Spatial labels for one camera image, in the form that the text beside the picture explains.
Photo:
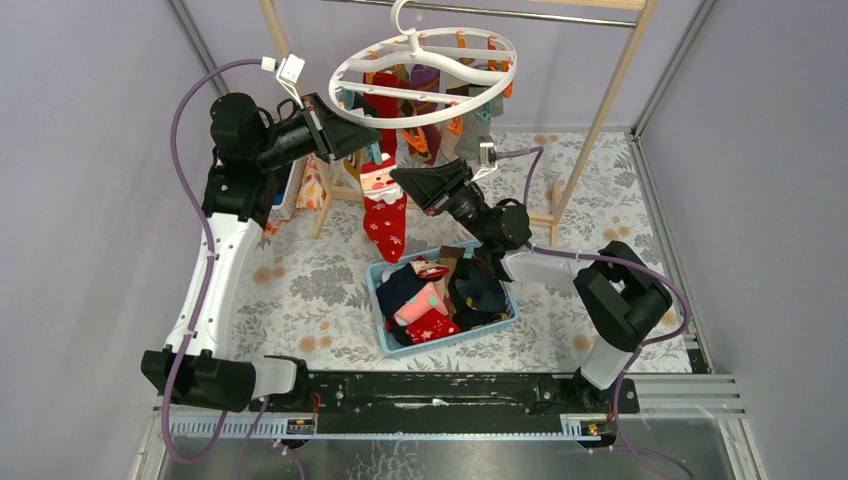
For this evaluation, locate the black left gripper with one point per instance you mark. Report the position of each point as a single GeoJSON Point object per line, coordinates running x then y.
{"type": "Point", "coordinates": [315, 126]}

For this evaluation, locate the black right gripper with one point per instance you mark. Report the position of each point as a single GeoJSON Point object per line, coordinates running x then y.
{"type": "Point", "coordinates": [438, 188]}

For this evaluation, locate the red santa sock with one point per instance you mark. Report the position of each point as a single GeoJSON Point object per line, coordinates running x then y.
{"type": "Point", "coordinates": [385, 204]}

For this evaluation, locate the white round clip hanger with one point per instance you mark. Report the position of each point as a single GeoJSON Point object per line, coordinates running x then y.
{"type": "Point", "coordinates": [475, 65]}

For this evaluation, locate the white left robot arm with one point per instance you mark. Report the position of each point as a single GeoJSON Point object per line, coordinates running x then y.
{"type": "Point", "coordinates": [253, 157]}

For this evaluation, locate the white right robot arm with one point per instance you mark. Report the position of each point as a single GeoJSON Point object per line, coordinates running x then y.
{"type": "Point", "coordinates": [625, 300]}

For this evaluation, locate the grey hanging sock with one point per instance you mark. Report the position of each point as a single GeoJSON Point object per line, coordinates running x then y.
{"type": "Point", "coordinates": [477, 124]}

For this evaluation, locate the orange floral cloth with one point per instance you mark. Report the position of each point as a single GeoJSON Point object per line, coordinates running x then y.
{"type": "Point", "coordinates": [306, 189]}

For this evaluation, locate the red hanging sock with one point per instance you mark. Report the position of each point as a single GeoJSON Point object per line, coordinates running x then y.
{"type": "Point", "coordinates": [387, 107]}

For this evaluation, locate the brown sock in basket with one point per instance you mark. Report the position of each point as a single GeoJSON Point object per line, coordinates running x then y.
{"type": "Point", "coordinates": [449, 256]}

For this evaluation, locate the white plastic laundry basket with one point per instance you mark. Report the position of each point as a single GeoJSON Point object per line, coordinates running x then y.
{"type": "Point", "coordinates": [244, 190]}

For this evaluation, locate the purple striped hanging sock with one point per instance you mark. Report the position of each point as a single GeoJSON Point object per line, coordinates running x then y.
{"type": "Point", "coordinates": [427, 79]}

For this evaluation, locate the pink green patterned sock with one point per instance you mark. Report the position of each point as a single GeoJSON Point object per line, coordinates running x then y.
{"type": "Point", "coordinates": [426, 299]}

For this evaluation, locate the dark navy sock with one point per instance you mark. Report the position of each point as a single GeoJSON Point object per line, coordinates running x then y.
{"type": "Point", "coordinates": [477, 299]}

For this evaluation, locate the red snowflake sock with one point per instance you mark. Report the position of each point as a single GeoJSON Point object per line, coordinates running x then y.
{"type": "Point", "coordinates": [431, 326]}

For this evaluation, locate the blue plastic sock basket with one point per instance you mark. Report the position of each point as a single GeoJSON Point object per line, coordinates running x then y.
{"type": "Point", "coordinates": [391, 285]}

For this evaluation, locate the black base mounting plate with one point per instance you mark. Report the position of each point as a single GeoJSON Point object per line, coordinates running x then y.
{"type": "Point", "coordinates": [375, 403]}

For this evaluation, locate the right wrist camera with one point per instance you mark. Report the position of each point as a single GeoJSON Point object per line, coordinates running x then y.
{"type": "Point", "coordinates": [487, 158]}

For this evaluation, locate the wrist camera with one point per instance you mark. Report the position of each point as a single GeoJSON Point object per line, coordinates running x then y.
{"type": "Point", "coordinates": [287, 72]}
{"type": "Point", "coordinates": [487, 158]}

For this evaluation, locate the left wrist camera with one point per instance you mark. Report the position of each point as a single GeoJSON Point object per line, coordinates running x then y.
{"type": "Point", "coordinates": [287, 72]}

